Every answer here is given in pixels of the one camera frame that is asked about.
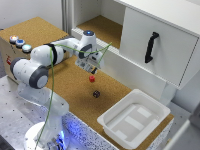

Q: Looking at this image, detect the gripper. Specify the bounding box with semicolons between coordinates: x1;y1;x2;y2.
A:
75;53;104;75

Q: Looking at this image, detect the pink block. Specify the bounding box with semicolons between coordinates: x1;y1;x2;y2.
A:
88;75;97;84

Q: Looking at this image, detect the purple block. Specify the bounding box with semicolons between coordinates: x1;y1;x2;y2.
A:
92;90;101;99

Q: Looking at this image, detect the green button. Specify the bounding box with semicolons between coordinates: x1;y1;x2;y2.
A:
21;43;33;54

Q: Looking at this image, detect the blue button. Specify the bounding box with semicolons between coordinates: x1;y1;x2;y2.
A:
15;38;26;49

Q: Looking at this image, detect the white sliding door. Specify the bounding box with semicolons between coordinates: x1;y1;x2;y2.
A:
118;6;200;88

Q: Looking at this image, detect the white plastic box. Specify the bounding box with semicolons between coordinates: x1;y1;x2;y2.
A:
96;88;172;150

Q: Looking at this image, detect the red button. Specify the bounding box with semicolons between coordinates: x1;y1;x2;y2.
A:
8;35;19;45

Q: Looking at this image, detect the white cabinet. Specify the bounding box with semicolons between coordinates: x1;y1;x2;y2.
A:
61;0;200;107

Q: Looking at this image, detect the green cable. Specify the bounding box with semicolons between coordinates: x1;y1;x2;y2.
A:
34;41;113;150

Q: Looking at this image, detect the black door handle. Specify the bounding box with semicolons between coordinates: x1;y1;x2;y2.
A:
144;31;160;64

